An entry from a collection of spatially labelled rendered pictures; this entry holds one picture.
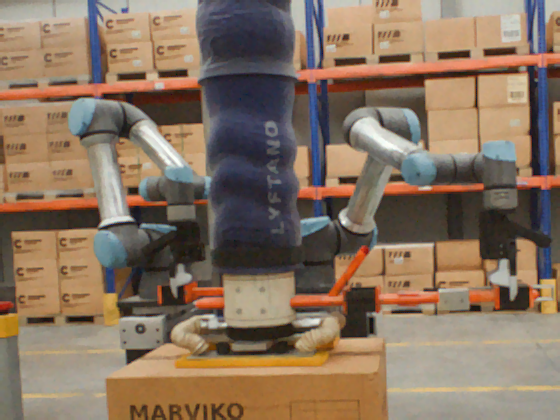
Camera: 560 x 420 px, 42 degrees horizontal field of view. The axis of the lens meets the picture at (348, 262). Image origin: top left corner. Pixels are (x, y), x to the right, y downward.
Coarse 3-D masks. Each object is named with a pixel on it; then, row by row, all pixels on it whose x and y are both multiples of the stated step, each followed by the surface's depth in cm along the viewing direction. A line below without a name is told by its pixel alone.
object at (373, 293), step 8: (344, 288) 173; (352, 288) 178; (360, 288) 178; (368, 288) 178; (376, 288) 170; (344, 296) 170; (352, 296) 169; (360, 296) 169; (368, 296) 169; (376, 296) 169; (344, 304) 170; (352, 304) 170; (360, 304) 170; (368, 304) 170; (376, 304) 170; (344, 312) 171; (352, 312) 170; (360, 312) 169; (368, 312) 169; (376, 312) 170
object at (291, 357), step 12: (216, 348) 168; (276, 348) 167; (180, 360) 166; (192, 360) 165; (204, 360) 165; (216, 360) 165; (228, 360) 164; (240, 360) 164; (252, 360) 164; (264, 360) 163; (276, 360) 163; (288, 360) 162; (300, 360) 162; (312, 360) 162; (324, 360) 165
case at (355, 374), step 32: (160, 352) 187; (352, 352) 176; (384, 352) 186; (128, 384) 160; (160, 384) 159; (192, 384) 158; (224, 384) 158; (256, 384) 157; (288, 384) 157; (320, 384) 156; (352, 384) 155; (384, 384) 180; (128, 416) 160; (160, 416) 160; (192, 416) 159; (224, 416) 158; (256, 416) 158; (288, 416) 157; (320, 416) 156; (352, 416) 156; (384, 416) 174
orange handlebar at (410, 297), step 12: (204, 288) 205; (216, 288) 204; (204, 300) 177; (216, 300) 176; (300, 300) 173; (312, 300) 172; (324, 300) 172; (336, 300) 172; (384, 300) 170; (396, 300) 170; (408, 300) 170; (420, 300) 169; (432, 300) 169; (480, 300) 168; (492, 300) 168
